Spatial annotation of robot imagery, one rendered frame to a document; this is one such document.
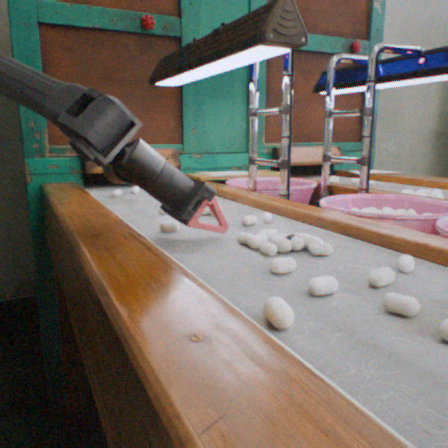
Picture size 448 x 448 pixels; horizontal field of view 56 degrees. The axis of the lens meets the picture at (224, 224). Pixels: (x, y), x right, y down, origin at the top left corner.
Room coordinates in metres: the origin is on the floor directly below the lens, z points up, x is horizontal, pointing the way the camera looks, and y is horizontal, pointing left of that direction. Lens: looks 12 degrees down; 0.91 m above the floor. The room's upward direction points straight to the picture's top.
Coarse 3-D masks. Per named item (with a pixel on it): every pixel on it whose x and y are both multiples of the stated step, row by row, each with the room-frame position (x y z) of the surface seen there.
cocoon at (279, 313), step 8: (264, 304) 0.36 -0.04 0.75; (272, 304) 0.34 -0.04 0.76; (280, 304) 0.34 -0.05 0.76; (264, 312) 0.35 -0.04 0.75; (272, 312) 0.34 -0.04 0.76; (280, 312) 0.33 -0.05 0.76; (288, 312) 0.33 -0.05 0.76; (272, 320) 0.33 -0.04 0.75; (280, 320) 0.33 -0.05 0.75; (288, 320) 0.33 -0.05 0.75; (280, 328) 0.33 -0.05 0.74
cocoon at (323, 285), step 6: (324, 276) 0.42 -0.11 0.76; (330, 276) 0.42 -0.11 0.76; (312, 282) 0.41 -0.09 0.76; (318, 282) 0.41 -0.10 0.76; (324, 282) 0.41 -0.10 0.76; (330, 282) 0.41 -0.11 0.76; (336, 282) 0.42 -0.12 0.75; (312, 288) 0.41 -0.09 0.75; (318, 288) 0.41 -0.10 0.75; (324, 288) 0.41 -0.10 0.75; (330, 288) 0.41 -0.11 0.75; (336, 288) 0.41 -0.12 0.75; (312, 294) 0.41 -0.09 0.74; (318, 294) 0.41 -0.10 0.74; (324, 294) 0.41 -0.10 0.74
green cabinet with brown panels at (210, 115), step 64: (64, 0) 1.30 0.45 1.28; (128, 0) 1.38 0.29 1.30; (192, 0) 1.45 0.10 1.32; (256, 0) 1.56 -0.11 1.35; (320, 0) 1.69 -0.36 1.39; (384, 0) 1.81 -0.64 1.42; (64, 64) 1.29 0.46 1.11; (128, 64) 1.37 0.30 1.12; (320, 64) 1.70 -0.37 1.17; (192, 128) 1.45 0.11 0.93; (320, 128) 1.70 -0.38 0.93
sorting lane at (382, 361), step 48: (96, 192) 1.22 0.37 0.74; (144, 192) 1.22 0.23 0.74; (192, 240) 0.65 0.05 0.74; (336, 240) 0.65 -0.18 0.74; (240, 288) 0.44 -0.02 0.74; (288, 288) 0.44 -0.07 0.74; (384, 288) 0.44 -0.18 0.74; (432, 288) 0.44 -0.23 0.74; (288, 336) 0.32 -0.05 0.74; (336, 336) 0.32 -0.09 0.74; (384, 336) 0.32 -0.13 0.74; (432, 336) 0.32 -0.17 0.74; (336, 384) 0.25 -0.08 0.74; (384, 384) 0.26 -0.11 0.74; (432, 384) 0.26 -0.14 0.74; (432, 432) 0.21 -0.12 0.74
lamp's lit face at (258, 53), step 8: (256, 48) 0.71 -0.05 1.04; (264, 48) 0.70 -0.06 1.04; (272, 48) 0.71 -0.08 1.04; (240, 56) 0.77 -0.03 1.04; (248, 56) 0.77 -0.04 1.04; (256, 56) 0.77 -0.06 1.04; (264, 56) 0.77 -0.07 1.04; (272, 56) 0.77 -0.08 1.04; (216, 64) 0.86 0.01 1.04; (224, 64) 0.86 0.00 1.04; (232, 64) 0.86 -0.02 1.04; (240, 64) 0.86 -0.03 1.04; (192, 72) 0.96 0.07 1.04; (200, 72) 0.96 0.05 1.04; (208, 72) 0.96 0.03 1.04; (216, 72) 0.96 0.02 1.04; (168, 80) 1.10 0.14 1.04; (176, 80) 1.10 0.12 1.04; (184, 80) 1.10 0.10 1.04; (192, 80) 1.11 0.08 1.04
